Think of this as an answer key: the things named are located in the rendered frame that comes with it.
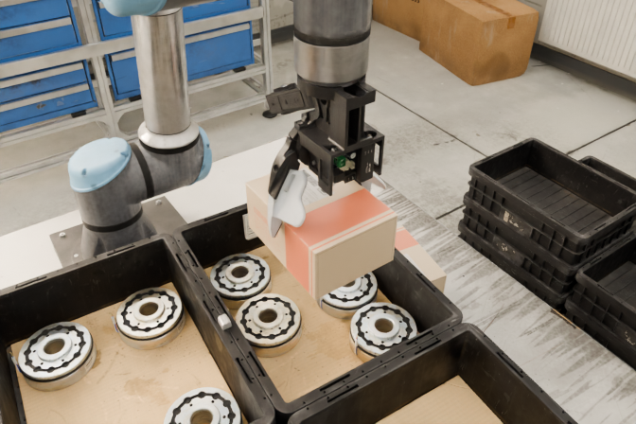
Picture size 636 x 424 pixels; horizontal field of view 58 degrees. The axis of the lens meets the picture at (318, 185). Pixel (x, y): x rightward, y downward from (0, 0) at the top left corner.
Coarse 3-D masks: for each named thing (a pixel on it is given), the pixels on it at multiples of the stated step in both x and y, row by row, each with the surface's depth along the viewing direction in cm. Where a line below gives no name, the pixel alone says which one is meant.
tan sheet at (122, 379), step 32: (96, 320) 93; (128, 352) 88; (160, 352) 88; (192, 352) 88; (96, 384) 83; (128, 384) 83; (160, 384) 83; (192, 384) 83; (224, 384) 83; (32, 416) 79; (64, 416) 79; (96, 416) 79; (128, 416) 79; (160, 416) 79
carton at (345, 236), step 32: (256, 192) 72; (320, 192) 72; (352, 192) 72; (256, 224) 75; (288, 224) 67; (320, 224) 67; (352, 224) 67; (384, 224) 67; (288, 256) 69; (320, 256) 63; (352, 256) 67; (384, 256) 71; (320, 288) 66
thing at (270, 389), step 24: (216, 216) 99; (192, 264) 89; (408, 264) 89; (432, 288) 85; (456, 312) 81; (240, 336) 78; (432, 336) 78; (384, 360) 75; (264, 384) 72; (336, 384) 72; (288, 408) 69
